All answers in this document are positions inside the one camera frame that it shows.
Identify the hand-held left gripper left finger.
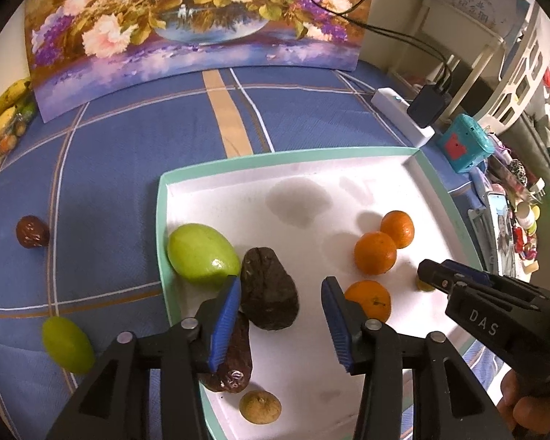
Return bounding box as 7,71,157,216
46,275,243,440

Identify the white power strip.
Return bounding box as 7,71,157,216
371,87,436,148

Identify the black charger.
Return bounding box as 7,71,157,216
407,83,453,129

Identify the blue plaid blanket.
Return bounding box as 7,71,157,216
0,59,500,440

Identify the green mango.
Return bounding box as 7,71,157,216
167,223,242,286

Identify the person's right hand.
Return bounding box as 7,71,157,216
495,368,550,439

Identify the clear packet of small fruits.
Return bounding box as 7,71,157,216
0,101,38,159

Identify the white shelf frame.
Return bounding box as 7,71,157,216
389,0,507,122

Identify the teal toy radio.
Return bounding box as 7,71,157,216
440,114,496,174

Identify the black cable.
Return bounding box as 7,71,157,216
307,0,452,90
348,0,454,95

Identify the round brown wrinkled fruit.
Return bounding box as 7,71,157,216
16,215,50,249

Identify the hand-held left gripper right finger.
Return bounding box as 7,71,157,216
321,276,517,440

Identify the small green jujube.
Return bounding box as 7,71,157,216
42,315,95,373

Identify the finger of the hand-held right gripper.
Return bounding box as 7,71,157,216
416,258,465,295
441,259,550,304

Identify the orange tangerine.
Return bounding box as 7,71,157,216
354,231,398,276
344,279,392,324
379,210,415,249

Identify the spotted hair clip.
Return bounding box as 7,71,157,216
508,159,531,185

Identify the large dark brown fruit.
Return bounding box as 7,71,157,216
241,246,300,331

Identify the smartphone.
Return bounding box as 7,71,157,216
485,191,517,276

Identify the flower painting poster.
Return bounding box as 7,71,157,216
24,0,375,124

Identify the white tray with teal rim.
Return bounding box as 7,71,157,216
157,146,485,440

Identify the dark red wrinkled date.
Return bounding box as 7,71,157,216
199,312,253,393

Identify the small tan round fruit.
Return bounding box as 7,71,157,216
238,389,282,425

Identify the yellow banana bunch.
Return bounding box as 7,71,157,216
0,79,32,159

